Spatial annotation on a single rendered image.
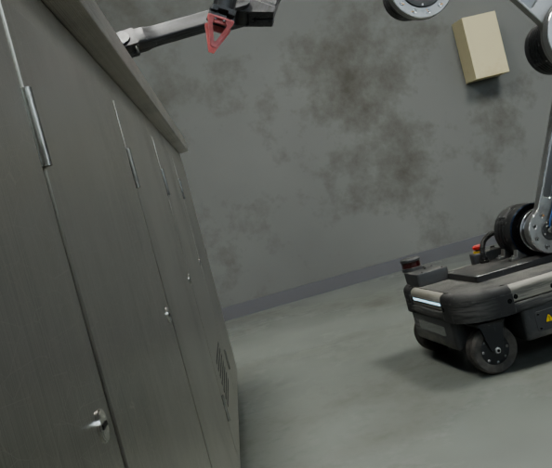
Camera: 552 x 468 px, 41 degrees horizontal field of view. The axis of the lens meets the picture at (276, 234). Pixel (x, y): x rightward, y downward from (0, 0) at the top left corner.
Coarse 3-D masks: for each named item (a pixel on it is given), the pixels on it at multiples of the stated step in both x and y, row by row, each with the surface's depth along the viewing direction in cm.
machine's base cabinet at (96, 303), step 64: (0, 0) 50; (0, 64) 45; (64, 64) 68; (0, 128) 42; (64, 128) 60; (128, 128) 108; (0, 192) 38; (64, 192) 54; (128, 192) 89; (0, 256) 36; (64, 256) 49; (128, 256) 76; (192, 256) 174; (0, 320) 33; (64, 320) 44; (128, 320) 66; (192, 320) 130; (0, 384) 31; (64, 384) 41; (128, 384) 59; (192, 384) 104; (0, 448) 30; (64, 448) 38; (128, 448) 53; (192, 448) 86
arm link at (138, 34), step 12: (240, 0) 225; (204, 12) 226; (156, 24) 223; (168, 24) 223; (180, 24) 224; (192, 24) 224; (132, 36) 220; (144, 36) 220; (156, 36) 221; (168, 36) 223; (180, 36) 225; (132, 48) 222; (144, 48) 223
